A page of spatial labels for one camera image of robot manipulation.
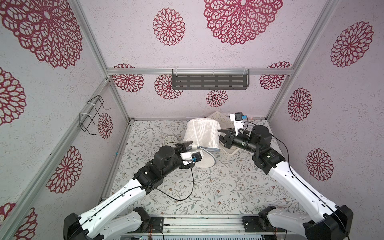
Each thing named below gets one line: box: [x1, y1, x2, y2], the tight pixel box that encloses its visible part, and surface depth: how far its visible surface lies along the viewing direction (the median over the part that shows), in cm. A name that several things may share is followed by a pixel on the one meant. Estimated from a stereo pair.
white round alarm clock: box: [163, 135, 178, 148], surface depth 105 cm
